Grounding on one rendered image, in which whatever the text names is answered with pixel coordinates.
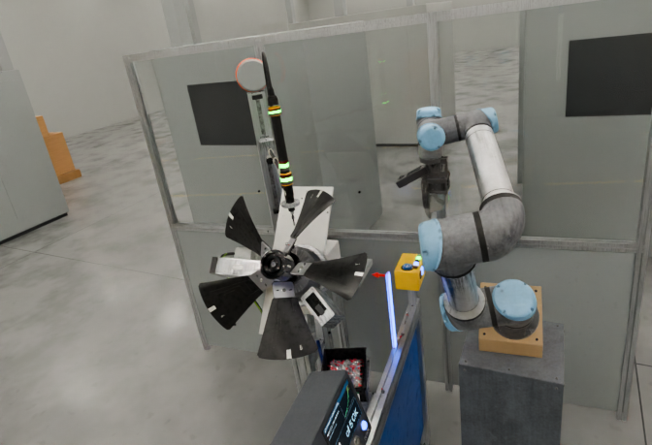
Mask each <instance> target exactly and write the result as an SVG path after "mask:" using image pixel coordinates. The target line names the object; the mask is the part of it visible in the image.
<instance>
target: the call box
mask: <svg viewBox="0 0 652 445"><path fill-rule="evenodd" d="M416 257H417V254H408V253H403V254H402V256H401V259H400V261H399V263H398V265H397V267H396V268H395V271H394V272H395V283H396V289H401V290H411V291H419V289H420V287H421V284H422V281H423V278H424V275H425V272H426V271H425V270H424V272H423V275H422V277H421V279H420V277H419V273H420V271H421V267H422V265H423V264H422V258H420V261H419V264H418V269H417V270H415V269H414V268H413V267H414V266H417V265H414V262H415V259H416ZM404 264H412V269H410V270H404V269H403V265H404Z"/></svg>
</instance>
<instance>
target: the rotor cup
mask: <svg viewBox="0 0 652 445"><path fill-rule="evenodd" d="M271 262H275V263H276V265H275V266H274V267H272V266H271ZM301 262H302V261H301V259H300V258H299V257H298V256H297V255H296V254H294V253H292V252H291V253H290V254H288V253H285V252H282V251H280V250H277V249H272V250H269V251H268V252H266V253H265V254H264V255H263V257H262V258H261V261H260V271H261V273H262V274H263V276H264V277H266V278H267V279H270V280H273V281H274V282H293V285H294V284H296V283H297V282H298V281H299V279H300V278H301V275H290V272H291V271H292V270H293V269H294V268H295V267H296V266H297V264H298V263H301ZM287 265H289V266H291V268H289V267H288V266H287ZM275 279H277V280H280V281H277V280H275Z"/></svg>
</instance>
